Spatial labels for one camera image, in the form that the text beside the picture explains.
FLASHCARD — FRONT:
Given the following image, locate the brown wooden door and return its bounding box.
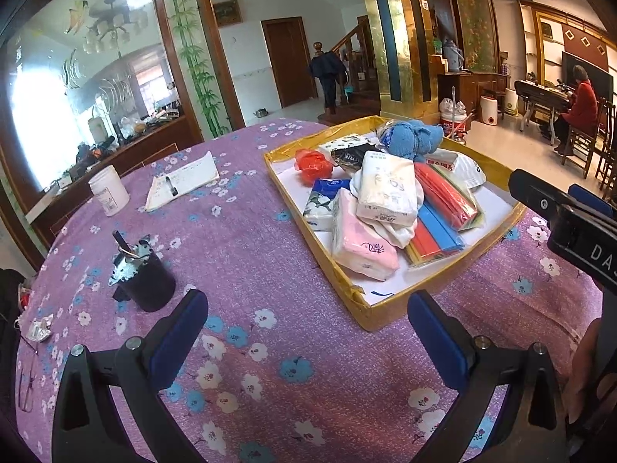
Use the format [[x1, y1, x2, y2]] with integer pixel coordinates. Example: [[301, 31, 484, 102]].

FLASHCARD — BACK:
[[261, 17, 319, 109]]

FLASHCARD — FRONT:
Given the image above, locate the large landscape painting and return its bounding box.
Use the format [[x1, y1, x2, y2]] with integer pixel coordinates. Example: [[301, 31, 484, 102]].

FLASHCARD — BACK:
[[446, 0, 499, 73]]

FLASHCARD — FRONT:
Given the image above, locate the white plastic jar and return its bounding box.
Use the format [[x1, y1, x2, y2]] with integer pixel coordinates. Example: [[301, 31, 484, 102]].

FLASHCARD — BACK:
[[88, 164, 131, 217]]

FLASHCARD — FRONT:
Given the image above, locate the red mop bucket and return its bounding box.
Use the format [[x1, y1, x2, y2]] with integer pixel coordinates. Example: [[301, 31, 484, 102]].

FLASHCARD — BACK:
[[441, 99, 470, 143]]

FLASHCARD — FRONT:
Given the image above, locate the wooden cabinet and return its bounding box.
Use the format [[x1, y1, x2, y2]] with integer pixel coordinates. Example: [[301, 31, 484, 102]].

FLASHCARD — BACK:
[[438, 71, 512, 121]]

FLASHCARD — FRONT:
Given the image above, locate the cream tissue pack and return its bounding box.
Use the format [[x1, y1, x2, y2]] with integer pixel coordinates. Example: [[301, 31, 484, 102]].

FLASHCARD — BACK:
[[357, 150, 418, 227]]

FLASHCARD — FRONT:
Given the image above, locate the white plastic bag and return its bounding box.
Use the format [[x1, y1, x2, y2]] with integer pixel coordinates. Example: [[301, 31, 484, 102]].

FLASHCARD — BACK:
[[453, 153, 489, 190]]

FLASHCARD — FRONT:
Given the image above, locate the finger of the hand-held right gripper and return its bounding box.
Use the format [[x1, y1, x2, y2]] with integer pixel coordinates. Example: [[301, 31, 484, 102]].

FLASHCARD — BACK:
[[569, 183, 614, 219], [508, 169, 579, 232]]

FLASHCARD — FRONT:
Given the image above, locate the small framed wall picture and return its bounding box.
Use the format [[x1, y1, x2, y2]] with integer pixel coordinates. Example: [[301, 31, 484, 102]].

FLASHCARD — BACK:
[[212, 0, 242, 26]]

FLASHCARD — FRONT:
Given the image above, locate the black pen cup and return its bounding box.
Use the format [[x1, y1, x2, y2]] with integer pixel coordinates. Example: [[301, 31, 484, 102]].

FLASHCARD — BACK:
[[113, 248, 177, 313]]

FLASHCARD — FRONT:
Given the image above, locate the wooden staircase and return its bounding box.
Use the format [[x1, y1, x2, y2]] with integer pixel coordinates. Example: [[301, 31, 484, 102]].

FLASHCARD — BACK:
[[337, 14, 381, 107]]

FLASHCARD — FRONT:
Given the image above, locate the yellow cardboard box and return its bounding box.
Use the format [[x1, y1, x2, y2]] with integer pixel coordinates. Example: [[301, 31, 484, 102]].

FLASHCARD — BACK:
[[263, 116, 528, 333]]

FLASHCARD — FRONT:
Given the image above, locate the black television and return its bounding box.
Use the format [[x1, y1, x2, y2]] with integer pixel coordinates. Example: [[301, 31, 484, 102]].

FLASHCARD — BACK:
[[561, 51, 615, 100]]

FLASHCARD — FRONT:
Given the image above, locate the wood framed etched glass panel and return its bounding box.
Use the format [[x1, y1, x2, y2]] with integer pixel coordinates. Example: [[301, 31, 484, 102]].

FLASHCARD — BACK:
[[0, 0, 246, 261]]

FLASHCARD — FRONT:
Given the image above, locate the white printed tissue pack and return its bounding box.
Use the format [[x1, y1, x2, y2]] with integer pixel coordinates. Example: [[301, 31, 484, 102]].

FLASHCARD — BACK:
[[303, 193, 339, 231], [318, 132, 373, 156]]

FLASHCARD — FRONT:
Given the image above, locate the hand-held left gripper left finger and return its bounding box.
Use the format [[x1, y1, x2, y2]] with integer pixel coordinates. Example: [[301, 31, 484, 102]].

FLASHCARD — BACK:
[[51, 289, 210, 463]]

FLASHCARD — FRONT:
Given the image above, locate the red yellow green cloth pack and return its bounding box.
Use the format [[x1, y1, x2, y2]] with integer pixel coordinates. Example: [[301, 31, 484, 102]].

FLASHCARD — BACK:
[[415, 161, 484, 232]]

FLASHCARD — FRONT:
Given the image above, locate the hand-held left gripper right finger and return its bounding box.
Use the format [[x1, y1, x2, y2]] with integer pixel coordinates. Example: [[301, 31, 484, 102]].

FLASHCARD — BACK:
[[407, 290, 579, 463]]

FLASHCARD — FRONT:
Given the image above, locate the red plastic bag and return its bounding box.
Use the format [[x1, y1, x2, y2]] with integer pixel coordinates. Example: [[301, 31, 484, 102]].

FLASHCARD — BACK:
[[295, 149, 334, 185]]

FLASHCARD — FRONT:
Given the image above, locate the standing person in dark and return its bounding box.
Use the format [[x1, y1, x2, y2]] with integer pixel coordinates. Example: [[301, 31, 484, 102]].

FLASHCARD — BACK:
[[308, 52, 345, 109]]

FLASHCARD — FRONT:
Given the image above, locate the black snack packet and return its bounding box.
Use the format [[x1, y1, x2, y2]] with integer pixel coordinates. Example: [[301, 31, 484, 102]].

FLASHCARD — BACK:
[[337, 145, 383, 171]]

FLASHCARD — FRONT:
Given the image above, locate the blue thermos jug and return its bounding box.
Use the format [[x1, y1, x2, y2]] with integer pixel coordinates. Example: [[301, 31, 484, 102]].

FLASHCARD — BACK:
[[443, 39, 466, 74]]

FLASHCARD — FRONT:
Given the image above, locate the white red label pack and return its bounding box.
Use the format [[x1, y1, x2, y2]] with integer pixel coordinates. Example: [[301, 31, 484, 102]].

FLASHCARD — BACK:
[[424, 149, 459, 172]]

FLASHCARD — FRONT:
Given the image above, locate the crumpled white wrapper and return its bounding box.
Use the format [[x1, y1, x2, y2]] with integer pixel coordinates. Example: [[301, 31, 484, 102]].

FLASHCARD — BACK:
[[29, 313, 55, 343]]

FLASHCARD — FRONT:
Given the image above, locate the blue tissue pack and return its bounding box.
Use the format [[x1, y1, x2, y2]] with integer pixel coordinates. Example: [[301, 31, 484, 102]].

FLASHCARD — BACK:
[[312, 178, 352, 204]]

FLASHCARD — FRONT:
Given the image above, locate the red blue yellow cloth pack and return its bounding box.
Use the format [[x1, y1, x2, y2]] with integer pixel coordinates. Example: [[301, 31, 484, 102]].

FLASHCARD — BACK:
[[405, 203, 468, 267]]

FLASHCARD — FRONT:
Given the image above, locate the gold blue striped pillar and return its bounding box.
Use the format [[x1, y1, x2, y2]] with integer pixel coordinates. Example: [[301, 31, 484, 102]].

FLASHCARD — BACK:
[[356, 0, 442, 115]]

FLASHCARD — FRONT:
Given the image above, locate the open notebook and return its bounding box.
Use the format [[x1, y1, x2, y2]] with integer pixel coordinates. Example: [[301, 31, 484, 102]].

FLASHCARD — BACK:
[[145, 150, 221, 212]]

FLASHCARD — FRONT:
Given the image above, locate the person's right hand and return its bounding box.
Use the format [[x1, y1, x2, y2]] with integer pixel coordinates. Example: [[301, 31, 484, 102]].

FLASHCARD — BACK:
[[564, 318, 603, 425]]

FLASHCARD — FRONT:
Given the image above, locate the pink tissue pack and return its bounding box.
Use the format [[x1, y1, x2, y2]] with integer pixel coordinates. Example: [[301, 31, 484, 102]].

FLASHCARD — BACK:
[[332, 188, 401, 281]]

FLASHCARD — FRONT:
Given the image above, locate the wooden chair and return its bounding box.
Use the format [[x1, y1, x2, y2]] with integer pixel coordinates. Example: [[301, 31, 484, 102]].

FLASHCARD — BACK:
[[561, 96, 608, 179], [595, 101, 617, 189]]

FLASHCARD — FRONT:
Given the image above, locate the purple floral tablecloth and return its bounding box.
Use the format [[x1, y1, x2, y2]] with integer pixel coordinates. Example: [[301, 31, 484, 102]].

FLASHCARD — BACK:
[[14, 118, 603, 463]]

